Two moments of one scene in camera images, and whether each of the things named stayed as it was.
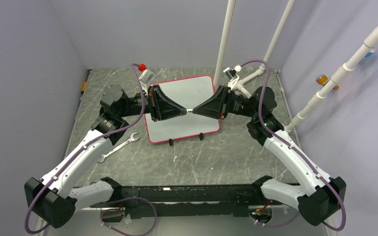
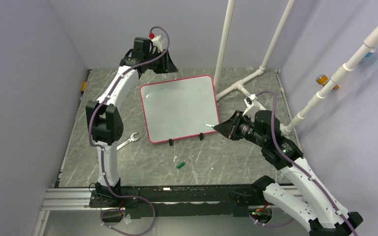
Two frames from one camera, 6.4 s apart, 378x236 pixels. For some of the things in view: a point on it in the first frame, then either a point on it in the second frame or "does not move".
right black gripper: (212, 107) -> (229, 128)
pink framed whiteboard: (190, 93) does not move
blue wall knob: (368, 54) does not move
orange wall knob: (323, 79) does not move
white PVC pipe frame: (224, 44) does not move
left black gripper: (169, 108) -> (168, 65)
